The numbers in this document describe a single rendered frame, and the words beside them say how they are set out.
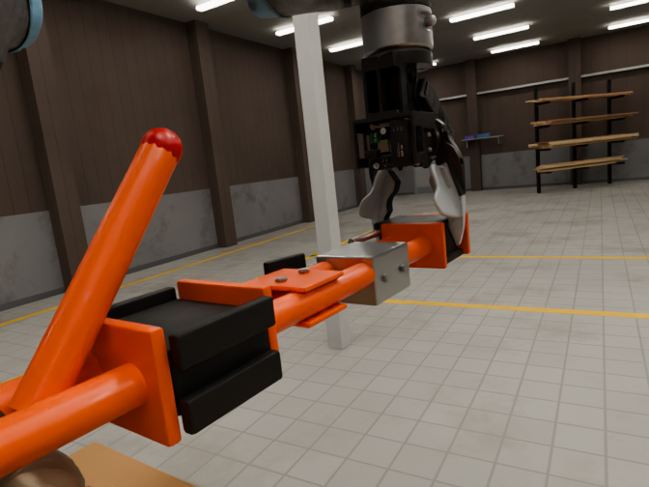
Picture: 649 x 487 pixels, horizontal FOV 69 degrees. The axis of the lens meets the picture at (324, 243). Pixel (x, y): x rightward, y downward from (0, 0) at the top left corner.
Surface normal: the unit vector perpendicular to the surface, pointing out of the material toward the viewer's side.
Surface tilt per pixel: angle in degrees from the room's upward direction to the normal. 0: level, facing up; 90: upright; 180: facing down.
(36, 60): 90
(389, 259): 90
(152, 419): 90
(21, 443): 77
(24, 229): 90
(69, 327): 67
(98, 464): 1
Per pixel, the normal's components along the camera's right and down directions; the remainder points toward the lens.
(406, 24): 0.14, 0.15
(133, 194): 0.31, -0.28
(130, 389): 0.77, -0.21
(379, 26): -0.56, 0.20
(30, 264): 0.86, -0.01
